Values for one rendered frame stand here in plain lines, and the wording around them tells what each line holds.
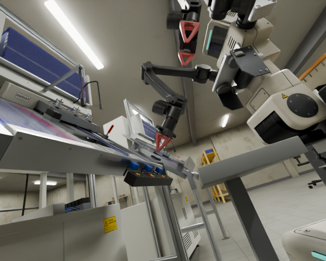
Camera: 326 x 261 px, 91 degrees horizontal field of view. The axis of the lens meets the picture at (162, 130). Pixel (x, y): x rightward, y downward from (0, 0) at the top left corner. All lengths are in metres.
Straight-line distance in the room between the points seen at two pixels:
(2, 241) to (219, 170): 0.61
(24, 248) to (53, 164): 0.34
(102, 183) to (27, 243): 10.04
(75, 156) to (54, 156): 0.05
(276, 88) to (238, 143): 8.93
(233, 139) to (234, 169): 9.29
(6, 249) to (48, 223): 0.12
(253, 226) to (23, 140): 0.69
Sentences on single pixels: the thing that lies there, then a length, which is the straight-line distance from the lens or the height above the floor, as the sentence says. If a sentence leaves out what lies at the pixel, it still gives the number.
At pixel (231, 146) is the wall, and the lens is 9.55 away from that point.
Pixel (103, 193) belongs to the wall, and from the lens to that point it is 10.61.
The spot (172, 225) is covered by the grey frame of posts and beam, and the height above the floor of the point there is 0.44.
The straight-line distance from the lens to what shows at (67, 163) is 0.45.
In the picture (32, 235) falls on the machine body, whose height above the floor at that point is 0.57.
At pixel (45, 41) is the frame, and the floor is 1.86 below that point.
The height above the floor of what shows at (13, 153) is 0.70.
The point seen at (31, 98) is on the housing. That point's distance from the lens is 1.10.
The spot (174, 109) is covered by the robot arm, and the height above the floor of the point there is 0.89.
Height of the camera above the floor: 0.54
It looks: 24 degrees up
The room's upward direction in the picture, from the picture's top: 17 degrees counter-clockwise
